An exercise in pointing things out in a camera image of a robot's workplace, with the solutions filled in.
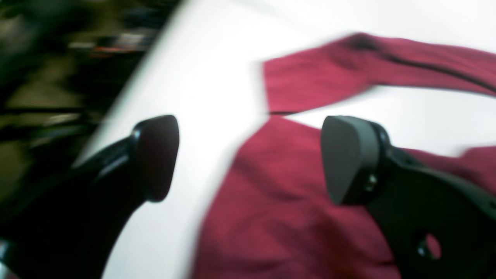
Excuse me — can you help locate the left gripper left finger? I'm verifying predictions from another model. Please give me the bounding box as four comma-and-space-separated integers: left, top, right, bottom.
0, 115, 179, 279

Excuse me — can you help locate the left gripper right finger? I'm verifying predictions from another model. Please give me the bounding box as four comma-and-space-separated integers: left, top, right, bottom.
320, 116, 495, 279

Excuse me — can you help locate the dark red t-shirt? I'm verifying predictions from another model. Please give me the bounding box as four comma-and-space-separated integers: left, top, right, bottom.
190, 33, 495, 279

